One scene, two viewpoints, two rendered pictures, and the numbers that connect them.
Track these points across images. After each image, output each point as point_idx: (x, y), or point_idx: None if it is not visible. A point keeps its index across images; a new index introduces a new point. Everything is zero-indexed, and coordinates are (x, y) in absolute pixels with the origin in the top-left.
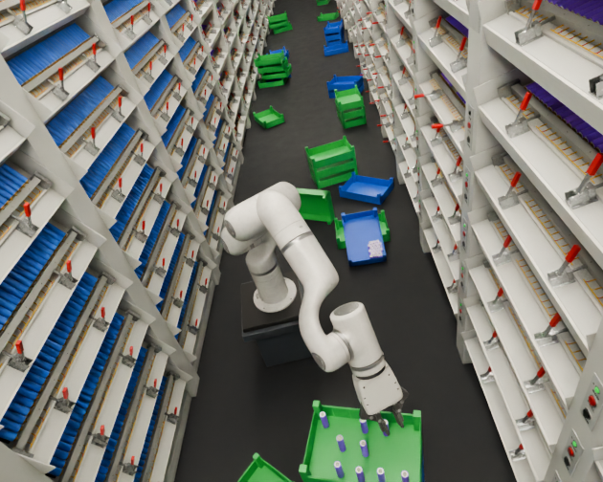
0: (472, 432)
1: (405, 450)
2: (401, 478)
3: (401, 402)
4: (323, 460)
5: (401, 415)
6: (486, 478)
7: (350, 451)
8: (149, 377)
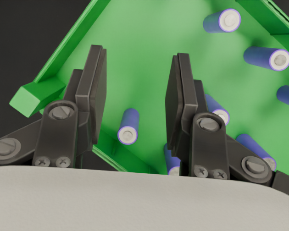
0: (1, 76)
1: (116, 55)
2: (167, 2)
3: (9, 147)
4: None
5: (69, 90)
6: (23, 19)
7: (231, 125)
8: None
